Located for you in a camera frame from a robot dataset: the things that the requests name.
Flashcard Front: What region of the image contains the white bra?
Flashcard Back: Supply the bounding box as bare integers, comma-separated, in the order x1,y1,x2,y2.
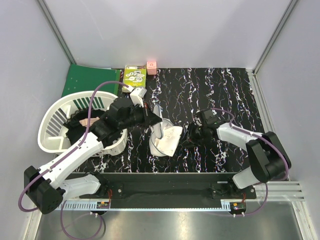
154,126,183,157

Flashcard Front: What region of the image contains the pink bra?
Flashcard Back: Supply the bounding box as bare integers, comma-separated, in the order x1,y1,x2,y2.
79,117,100,127

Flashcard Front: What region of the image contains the white plastic laundry basket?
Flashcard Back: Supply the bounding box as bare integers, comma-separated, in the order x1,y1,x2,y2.
37,90,128,157

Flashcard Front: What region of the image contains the yellow green book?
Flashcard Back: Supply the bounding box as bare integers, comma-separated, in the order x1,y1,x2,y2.
123,65,147,88

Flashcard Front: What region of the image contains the white mesh laundry bag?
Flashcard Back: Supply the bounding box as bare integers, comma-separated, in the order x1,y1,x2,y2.
149,104,173,157

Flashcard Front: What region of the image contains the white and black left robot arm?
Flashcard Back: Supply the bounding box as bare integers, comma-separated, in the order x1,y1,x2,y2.
22,97,162,215

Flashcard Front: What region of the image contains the black marbled table mat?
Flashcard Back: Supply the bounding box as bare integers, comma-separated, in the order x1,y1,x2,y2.
75,67,264,173

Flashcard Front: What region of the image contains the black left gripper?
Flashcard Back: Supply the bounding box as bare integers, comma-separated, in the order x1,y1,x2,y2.
119,101,162,130

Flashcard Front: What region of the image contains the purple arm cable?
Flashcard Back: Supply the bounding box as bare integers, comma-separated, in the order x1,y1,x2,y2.
207,107,291,217
17,80,133,240

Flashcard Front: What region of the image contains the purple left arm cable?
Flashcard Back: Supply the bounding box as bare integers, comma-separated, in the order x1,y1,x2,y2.
17,80,133,240

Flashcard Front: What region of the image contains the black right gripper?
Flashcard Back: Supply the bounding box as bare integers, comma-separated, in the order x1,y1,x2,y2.
178,122,208,148

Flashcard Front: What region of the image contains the green folder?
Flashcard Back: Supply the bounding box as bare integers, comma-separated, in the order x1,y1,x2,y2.
59,64,121,110

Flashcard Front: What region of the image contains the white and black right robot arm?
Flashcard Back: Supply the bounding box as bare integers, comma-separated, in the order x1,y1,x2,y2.
181,108,292,199

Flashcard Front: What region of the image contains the pink cube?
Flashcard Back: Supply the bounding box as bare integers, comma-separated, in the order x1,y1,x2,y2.
146,61,157,75

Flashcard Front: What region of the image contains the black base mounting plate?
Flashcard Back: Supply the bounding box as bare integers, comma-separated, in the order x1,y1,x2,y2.
73,171,258,210

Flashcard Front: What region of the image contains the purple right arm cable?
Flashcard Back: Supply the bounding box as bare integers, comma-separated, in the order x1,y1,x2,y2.
207,107,291,217

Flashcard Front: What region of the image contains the black lace garment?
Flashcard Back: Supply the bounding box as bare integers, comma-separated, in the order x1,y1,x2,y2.
63,107,105,145

